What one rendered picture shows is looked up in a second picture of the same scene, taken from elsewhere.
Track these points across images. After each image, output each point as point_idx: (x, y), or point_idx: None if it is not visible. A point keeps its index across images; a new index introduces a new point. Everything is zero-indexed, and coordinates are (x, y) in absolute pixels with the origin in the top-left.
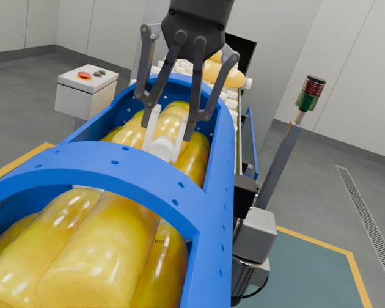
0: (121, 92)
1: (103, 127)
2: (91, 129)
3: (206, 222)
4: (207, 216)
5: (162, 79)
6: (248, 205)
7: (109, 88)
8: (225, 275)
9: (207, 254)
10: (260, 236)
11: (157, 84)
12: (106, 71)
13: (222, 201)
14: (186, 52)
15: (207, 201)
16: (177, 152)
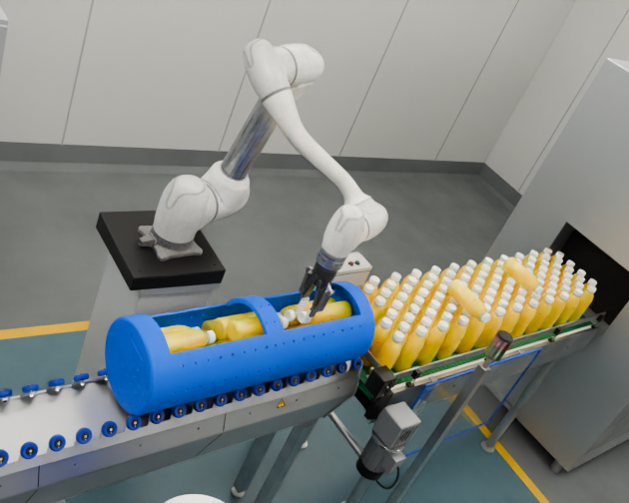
0: None
1: (312, 297)
2: (297, 295)
3: (274, 334)
4: (276, 333)
5: (308, 288)
6: (378, 389)
7: (356, 274)
8: (270, 350)
9: (264, 338)
10: (391, 424)
11: (306, 289)
12: (363, 262)
13: (293, 338)
14: (315, 282)
15: (281, 331)
16: (305, 319)
